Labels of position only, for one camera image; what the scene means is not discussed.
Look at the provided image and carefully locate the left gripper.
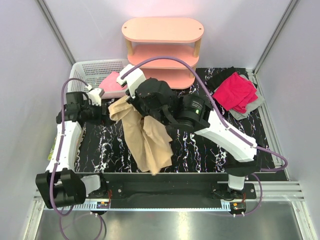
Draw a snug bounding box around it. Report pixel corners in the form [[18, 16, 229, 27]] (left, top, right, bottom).
[[81, 99, 116, 127]]

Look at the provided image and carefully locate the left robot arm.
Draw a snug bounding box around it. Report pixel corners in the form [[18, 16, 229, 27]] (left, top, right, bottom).
[[35, 88, 109, 209]]

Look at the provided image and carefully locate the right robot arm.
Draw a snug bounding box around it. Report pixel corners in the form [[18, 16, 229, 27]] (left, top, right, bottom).
[[126, 76, 258, 199]]

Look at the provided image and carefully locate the pink t-shirt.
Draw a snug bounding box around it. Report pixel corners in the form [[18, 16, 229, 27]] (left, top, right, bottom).
[[98, 71, 126, 93]]

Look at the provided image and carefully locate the black marble mat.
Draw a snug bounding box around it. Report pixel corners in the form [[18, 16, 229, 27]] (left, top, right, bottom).
[[72, 66, 278, 174]]

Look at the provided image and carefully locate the pink three-tier shelf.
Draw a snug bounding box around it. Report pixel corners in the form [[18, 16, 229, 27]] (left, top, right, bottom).
[[121, 17, 205, 90]]

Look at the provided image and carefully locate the green treehouse book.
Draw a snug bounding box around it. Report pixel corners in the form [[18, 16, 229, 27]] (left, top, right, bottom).
[[47, 124, 85, 161]]

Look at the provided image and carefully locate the black t-shirt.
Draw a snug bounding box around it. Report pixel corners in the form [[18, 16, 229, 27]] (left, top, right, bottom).
[[204, 66, 236, 92]]

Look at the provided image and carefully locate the magenta t-shirt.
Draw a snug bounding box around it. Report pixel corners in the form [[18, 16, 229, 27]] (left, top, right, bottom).
[[212, 72, 258, 114]]

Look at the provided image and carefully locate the grey t-shirt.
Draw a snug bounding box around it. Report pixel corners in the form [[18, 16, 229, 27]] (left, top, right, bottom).
[[225, 73, 264, 120]]

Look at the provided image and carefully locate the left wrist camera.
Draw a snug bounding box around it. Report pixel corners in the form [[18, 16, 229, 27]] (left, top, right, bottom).
[[87, 87, 105, 106]]

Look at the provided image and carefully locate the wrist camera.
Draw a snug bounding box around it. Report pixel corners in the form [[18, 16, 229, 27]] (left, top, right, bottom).
[[87, 87, 105, 106], [116, 64, 146, 98]]

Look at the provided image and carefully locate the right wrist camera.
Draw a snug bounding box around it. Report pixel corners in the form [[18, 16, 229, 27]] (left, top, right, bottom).
[[116, 64, 146, 98]]

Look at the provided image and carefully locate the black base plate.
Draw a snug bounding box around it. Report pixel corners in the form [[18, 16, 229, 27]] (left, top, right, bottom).
[[74, 171, 288, 210]]

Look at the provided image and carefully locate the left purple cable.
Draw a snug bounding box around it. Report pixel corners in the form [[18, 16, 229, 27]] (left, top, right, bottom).
[[49, 77, 107, 240]]

